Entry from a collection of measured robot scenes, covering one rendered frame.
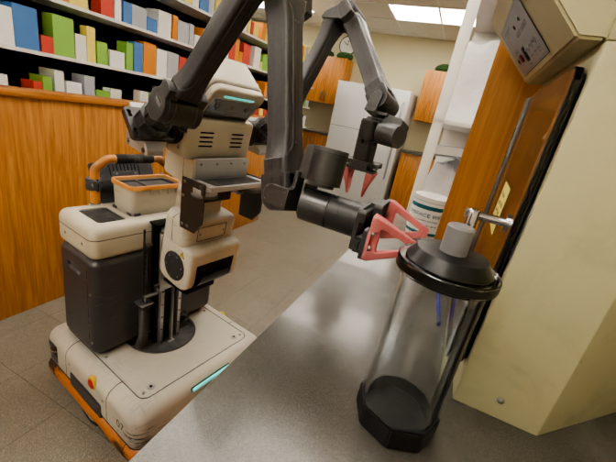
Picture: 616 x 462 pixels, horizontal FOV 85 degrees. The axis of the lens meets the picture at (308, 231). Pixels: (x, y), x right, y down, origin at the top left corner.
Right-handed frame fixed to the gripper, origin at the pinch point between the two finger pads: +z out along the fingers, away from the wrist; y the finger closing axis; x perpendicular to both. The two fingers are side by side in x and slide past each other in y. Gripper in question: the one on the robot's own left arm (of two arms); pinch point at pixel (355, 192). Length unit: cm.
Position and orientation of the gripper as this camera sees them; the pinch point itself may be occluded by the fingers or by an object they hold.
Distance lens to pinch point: 96.9
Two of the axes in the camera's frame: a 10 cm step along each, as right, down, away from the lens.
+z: -1.9, 9.2, 3.6
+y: 8.9, 3.1, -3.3
